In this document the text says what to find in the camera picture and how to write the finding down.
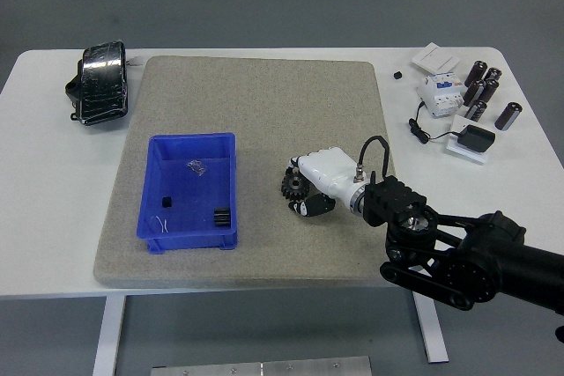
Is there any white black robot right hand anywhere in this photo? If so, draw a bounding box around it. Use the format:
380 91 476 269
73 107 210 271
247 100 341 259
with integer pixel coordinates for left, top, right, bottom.
285 146 366 217

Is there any large black gear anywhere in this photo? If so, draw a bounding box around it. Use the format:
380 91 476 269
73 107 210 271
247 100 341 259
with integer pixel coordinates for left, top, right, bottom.
279 172 312 206

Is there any small black gear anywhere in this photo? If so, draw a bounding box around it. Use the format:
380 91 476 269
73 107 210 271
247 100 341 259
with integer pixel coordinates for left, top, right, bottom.
212 207 232 229

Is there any blue plastic box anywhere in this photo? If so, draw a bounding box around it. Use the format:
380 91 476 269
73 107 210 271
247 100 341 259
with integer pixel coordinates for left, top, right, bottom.
134 131 239 255

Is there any grey-brown felt mat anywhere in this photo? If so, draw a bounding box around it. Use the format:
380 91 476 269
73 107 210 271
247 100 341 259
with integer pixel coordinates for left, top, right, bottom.
93 55 415 290

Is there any clear plastic bag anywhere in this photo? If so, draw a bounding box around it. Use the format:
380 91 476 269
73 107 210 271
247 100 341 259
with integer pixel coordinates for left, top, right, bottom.
184 159 209 177

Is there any white circuit breaker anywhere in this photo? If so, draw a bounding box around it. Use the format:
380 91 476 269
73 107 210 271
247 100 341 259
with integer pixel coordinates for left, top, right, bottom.
417 72 464 119

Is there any white flat plate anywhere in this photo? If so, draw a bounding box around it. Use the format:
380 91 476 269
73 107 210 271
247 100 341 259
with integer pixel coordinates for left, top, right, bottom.
446 114 490 165

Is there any black power adapter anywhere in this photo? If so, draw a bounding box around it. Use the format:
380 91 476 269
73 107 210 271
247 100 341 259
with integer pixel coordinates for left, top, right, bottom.
456 124 496 155

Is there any white table leg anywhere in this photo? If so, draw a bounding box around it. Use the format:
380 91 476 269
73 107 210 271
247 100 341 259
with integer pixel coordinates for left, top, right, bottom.
412 287 449 364
92 295 128 376

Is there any grey metal plate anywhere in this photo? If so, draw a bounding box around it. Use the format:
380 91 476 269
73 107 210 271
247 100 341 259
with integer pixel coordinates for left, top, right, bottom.
151 356 372 376

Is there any black plastic-wrapped device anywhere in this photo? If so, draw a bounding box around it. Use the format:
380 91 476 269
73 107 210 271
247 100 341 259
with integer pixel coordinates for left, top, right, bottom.
64 40 131 127

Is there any black adapter cable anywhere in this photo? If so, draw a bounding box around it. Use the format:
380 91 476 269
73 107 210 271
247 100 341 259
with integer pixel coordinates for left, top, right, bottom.
408 100 462 144

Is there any white switch plate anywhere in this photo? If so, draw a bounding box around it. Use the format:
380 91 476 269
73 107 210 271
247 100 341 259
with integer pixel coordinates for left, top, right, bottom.
412 42 459 74

